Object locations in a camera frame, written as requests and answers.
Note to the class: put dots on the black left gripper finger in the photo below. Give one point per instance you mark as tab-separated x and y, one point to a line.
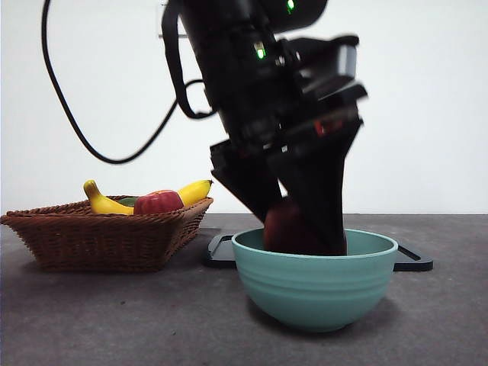
244	179
320	190

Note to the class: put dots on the dark purple plum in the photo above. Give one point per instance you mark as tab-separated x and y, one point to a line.
282	228

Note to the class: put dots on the teal ribbed bowl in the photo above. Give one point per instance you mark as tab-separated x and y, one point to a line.
312	293

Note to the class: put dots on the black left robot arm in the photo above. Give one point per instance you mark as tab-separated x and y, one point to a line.
244	76

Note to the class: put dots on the black rectangular tray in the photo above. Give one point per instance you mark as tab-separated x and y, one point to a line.
217	261

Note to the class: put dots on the red apple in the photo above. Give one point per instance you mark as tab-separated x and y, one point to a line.
158	204

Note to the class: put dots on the green fruit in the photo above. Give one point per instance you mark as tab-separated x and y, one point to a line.
127	201

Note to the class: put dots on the yellow banana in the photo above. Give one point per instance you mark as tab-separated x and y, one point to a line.
103	206

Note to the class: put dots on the brown wicker basket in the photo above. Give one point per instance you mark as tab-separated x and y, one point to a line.
95	244

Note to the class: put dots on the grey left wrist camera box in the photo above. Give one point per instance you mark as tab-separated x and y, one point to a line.
348	59

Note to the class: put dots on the white wall socket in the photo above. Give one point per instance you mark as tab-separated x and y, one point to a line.
177	27

